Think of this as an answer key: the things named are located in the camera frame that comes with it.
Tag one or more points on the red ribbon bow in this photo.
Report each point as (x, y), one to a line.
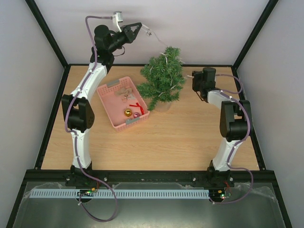
(138, 106)

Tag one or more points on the black front frame rail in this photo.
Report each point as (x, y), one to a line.
(205, 179)

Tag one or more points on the gold bauble ornament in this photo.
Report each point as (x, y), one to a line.
(128, 112)

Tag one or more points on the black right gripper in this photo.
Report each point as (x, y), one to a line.
(195, 80)

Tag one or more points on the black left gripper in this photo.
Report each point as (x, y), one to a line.
(130, 35)

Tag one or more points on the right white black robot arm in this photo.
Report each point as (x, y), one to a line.
(235, 123)

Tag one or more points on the light blue slotted cable duct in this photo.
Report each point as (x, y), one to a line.
(120, 194)

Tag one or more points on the small green christmas tree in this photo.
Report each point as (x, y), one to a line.
(161, 80)

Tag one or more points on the pink perforated plastic basket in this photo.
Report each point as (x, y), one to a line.
(115, 105)

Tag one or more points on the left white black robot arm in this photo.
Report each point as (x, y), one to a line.
(77, 111)

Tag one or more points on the round wooden tree base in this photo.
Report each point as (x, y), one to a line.
(162, 107)

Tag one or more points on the pink bauble ornament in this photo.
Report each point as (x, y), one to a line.
(136, 115)

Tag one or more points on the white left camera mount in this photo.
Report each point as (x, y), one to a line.
(116, 25)

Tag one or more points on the clear plastic battery box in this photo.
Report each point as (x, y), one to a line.
(147, 30)

